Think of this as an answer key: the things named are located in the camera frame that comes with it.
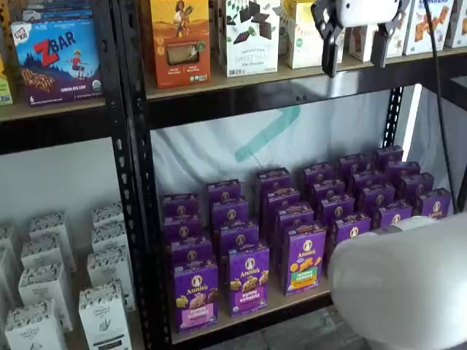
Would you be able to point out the purple Annie's box pink patch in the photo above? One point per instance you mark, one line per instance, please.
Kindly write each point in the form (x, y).
(197, 299)

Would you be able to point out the tall white patterned box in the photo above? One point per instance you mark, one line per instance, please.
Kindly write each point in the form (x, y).
(49, 224)
(109, 238)
(111, 273)
(33, 328)
(42, 251)
(107, 214)
(5, 231)
(44, 288)
(104, 321)

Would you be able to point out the blue flat snack box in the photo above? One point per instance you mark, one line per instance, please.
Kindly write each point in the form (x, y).
(58, 14)
(62, 3)

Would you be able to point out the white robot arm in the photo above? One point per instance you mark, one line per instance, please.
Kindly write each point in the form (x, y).
(401, 284)

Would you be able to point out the orange cracker box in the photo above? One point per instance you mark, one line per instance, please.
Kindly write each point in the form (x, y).
(180, 43)

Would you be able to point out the blue purple ZBAR box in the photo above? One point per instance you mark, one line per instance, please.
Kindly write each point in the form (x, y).
(58, 62)

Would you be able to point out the purple Annie's box green patch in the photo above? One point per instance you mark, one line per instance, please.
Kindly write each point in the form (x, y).
(305, 262)

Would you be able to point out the white yellow Simple Mills box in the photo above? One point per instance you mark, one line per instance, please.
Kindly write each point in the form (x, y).
(301, 36)

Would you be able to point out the purple Annie's box yellow crackers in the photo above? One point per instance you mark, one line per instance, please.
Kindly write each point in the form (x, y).
(350, 231)

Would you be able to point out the small white snack box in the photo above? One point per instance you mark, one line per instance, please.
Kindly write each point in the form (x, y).
(359, 43)
(394, 43)

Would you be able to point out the black metal shelf rack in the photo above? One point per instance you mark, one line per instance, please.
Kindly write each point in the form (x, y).
(219, 109)
(54, 131)

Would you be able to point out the white Sweet Thins box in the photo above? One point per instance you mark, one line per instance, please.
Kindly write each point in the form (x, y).
(251, 40)

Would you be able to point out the white box orange crackers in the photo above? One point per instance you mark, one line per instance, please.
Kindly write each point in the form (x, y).
(423, 29)

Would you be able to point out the green snack box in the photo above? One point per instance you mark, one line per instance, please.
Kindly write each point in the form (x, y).
(4, 84)

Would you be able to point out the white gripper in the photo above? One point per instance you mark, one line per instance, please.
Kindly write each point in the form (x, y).
(366, 11)

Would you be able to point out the purple Bunny Grahams box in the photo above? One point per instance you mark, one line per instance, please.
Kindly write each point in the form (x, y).
(249, 280)

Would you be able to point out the yellow snack box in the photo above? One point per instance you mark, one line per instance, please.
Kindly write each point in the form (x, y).
(3, 25)

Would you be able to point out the purple Annie's snack box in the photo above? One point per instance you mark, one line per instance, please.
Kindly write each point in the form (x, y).
(318, 174)
(180, 229)
(377, 198)
(403, 170)
(230, 213)
(239, 235)
(328, 189)
(387, 155)
(392, 215)
(273, 178)
(178, 206)
(366, 179)
(189, 251)
(432, 204)
(224, 191)
(293, 217)
(416, 186)
(337, 209)
(282, 198)
(352, 164)

